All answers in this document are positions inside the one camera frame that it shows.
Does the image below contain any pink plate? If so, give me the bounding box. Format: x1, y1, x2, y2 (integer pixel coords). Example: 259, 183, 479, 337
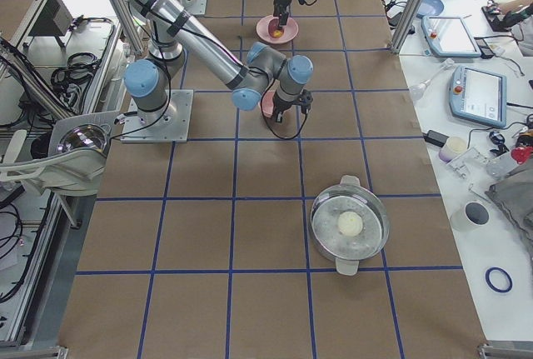
256, 16, 299, 45

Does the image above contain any white bun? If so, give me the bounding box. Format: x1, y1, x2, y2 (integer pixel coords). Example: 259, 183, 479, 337
337, 211, 363, 237

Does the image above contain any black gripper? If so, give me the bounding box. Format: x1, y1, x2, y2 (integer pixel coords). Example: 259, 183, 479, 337
273, 0, 292, 30
272, 90, 312, 123

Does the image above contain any blue tape ring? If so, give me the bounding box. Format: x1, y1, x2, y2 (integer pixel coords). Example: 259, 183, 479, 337
485, 267, 513, 293

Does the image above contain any blue teach pendant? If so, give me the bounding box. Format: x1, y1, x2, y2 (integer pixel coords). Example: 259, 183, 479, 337
421, 16, 481, 58
448, 66, 507, 128

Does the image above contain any grey cloth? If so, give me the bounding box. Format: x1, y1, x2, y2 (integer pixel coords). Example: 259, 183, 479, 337
485, 164, 533, 257

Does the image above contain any glass pot lid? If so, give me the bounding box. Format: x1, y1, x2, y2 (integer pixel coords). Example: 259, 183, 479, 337
57, 123, 108, 153

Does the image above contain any white paper cup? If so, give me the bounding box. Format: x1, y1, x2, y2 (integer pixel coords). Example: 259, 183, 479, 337
450, 202, 490, 232

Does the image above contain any white purple cup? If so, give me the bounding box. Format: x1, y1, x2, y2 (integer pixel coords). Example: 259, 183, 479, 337
438, 137, 467, 162

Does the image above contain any black power adapter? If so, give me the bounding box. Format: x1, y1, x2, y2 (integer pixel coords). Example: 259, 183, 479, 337
423, 130, 449, 147

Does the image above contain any steel steamer pot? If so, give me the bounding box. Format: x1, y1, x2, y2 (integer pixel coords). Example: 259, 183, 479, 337
309, 175, 391, 276

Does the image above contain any red apple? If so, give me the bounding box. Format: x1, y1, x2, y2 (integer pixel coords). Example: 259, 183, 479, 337
269, 29, 284, 39

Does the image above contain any aluminium frame post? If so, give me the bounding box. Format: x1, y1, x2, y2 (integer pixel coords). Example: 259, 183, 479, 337
389, 0, 423, 54

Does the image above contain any pink bowl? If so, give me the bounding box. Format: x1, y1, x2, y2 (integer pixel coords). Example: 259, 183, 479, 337
261, 90, 275, 118

